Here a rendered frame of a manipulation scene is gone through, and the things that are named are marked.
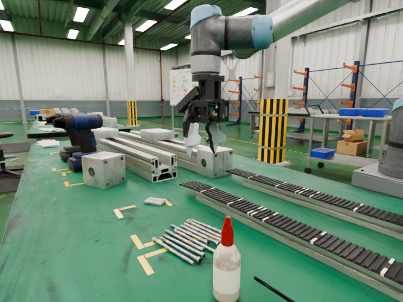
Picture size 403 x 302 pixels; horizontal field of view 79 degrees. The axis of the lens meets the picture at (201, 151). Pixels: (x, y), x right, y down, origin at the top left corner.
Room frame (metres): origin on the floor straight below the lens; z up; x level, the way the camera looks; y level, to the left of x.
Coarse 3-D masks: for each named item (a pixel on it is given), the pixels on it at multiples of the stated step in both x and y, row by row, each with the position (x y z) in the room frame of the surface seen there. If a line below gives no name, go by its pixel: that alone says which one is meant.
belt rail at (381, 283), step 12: (216, 204) 0.58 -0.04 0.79; (240, 216) 0.51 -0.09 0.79; (264, 228) 0.46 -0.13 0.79; (276, 228) 0.44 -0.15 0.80; (288, 240) 0.42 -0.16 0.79; (300, 240) 0.40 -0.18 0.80; (312, 252) 0.38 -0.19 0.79; (324, 252) 0.37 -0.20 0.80; (336, 264) 0.35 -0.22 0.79; (348, 264) 0.34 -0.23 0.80; (360, 276) 0.32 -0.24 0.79; (372, 276) 0.32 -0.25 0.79; (384, 288) 0.30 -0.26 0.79; (396, 288) 0.29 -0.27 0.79
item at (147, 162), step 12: (108, 144) 1.11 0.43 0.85; (120, 144) 1.04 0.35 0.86; (132, 144) 1.07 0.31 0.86; (132, 156) 0.92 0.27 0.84; (144, 156) 0.82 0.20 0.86; (156, 156) 0.90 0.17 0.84; (168, 156) 0.83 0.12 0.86; (132, 168) 0.90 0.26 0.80; (144, 168) 0.85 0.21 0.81; (156, 168) 0.79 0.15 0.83; (168, 168) 0.82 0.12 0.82; (156, 180) 0.79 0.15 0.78
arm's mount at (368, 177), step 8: (360, 168) 0.78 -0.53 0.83; (368, 168) 0.78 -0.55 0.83; (376, 168) 0.78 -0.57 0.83; (352, 176) 0.76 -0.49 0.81; (360, 176) 0.74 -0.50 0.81; (368, 176) 0.72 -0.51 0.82; (376, 176) 0.71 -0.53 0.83; (384, 176) 0.70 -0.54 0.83; (352, 184) 0.76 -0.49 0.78; (360, 184) 0.74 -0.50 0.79; (368, 184) 0.72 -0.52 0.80; (376, 184) 0.70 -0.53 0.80; (384, 184) 0.69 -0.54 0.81; (392, 184) 0.67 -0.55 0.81; (400, 184) 0.66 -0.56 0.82; (384, 192) 0.68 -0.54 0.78; (392, 192) 0.67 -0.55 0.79; (400, 192) 0.65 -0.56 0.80
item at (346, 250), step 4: (344, 244) 0.37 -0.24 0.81; (348, 244) 0.37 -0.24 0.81; (352, 244) 0.37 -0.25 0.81; (356, 244) 0.37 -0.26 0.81; (340, 248) 0.36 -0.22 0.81; (344, 248) 0.36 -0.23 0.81; (348, 248) 0.36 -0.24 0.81; (352, 248) 0.36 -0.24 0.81; (356, 248) 0.36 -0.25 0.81; (336, 252) 0.34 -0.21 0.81; (340, 252) 0.35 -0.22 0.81; (344, 252) 0.34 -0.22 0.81; (348, 252) 0.34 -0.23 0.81; (352, 252) 0.35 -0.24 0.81; (340, 256) 0.34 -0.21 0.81; (344, 256) 0.33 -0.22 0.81; (348, 256) 0.34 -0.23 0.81
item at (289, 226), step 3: (294, 219) 0.45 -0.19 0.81; (288, 222) 0.44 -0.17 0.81; (291, 222) 0.44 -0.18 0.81; (294, 222) 0.45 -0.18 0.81; (297, 222) 0.44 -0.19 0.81; (300, 222) 0.44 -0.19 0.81; (282, 225) 0.43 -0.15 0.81; (285, 225) 0.43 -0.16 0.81; (288, 225) 0.43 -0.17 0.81; (291, 225) 0.43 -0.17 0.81; (294, 225) 0.43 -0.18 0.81; (297, 225) 0.43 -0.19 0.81; (279, 228) 0.42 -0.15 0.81; (282, 228) 0.42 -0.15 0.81; (285, 228) 0.42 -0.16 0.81; (288, 228) 0.42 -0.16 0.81; (291, 228) 0.42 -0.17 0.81; (285, 231) 0.41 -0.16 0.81
